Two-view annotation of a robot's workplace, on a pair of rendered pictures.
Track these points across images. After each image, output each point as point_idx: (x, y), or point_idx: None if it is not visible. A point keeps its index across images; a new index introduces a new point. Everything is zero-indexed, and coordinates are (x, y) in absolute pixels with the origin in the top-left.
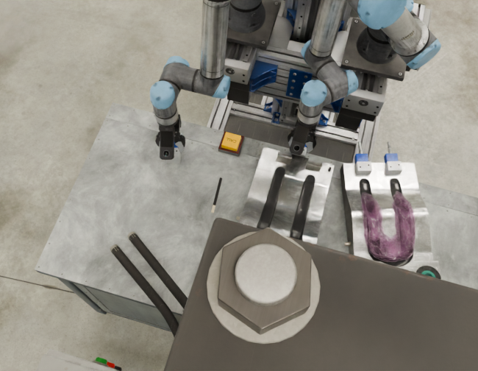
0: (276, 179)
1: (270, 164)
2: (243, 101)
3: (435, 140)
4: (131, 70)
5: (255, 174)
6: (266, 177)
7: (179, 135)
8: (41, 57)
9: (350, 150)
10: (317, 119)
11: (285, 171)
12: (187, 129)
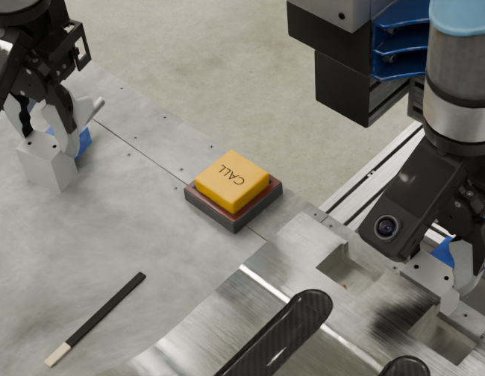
0: (284, 329)
1: (293, 272)
2: (355, 116)
3: None
4: (228, 77)
5: (224, 283)
6: (255, 306)
7: (42, 76)
8: (75, 9)
9: None
10: None
11: (330, 314)
12: (139, 119)
